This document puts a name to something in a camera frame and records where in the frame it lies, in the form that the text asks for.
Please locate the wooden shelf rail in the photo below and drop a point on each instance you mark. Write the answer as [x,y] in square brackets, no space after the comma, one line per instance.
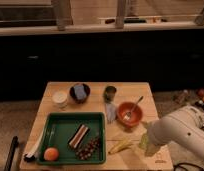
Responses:
[98,28]

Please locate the dark bowl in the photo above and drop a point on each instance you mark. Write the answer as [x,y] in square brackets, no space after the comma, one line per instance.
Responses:
[73,96]

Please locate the spice jar rack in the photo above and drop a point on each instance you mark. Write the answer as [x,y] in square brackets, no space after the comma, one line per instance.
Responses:
[184,97]

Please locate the grey folded cloth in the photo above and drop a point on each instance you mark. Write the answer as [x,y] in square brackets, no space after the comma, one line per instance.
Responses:
[110,112]

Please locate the white paper cup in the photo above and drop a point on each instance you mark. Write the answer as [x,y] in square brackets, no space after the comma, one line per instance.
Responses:
[59,99]

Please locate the metal cup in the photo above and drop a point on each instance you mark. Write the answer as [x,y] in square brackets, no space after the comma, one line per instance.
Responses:
[109,93]

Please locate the blue sponge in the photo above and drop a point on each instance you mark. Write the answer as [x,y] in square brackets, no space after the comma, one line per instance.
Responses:
[80,92]

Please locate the green tray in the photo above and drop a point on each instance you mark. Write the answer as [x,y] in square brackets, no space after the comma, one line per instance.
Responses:
[59,129]

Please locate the yellow banana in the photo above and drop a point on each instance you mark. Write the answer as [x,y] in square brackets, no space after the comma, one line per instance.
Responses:
[120,145]

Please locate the red bowl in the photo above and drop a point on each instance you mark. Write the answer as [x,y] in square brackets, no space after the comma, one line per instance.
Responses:
[136,115]

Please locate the orange fruit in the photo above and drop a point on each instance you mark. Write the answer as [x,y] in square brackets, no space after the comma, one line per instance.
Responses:
[51,154]

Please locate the bunch of dark grapes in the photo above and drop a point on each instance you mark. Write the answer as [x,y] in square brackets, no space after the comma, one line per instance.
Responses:
[87,150]

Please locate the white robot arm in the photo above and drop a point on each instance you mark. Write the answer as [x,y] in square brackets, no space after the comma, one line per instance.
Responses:
[183,126]

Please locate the black stick on floor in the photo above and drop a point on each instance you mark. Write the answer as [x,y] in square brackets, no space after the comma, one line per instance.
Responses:
[13,146]

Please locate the metal fork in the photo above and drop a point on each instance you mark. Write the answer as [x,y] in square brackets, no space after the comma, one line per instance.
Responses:
[128,114]

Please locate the green plastic cup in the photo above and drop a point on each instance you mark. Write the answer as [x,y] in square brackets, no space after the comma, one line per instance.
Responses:
[144,141]

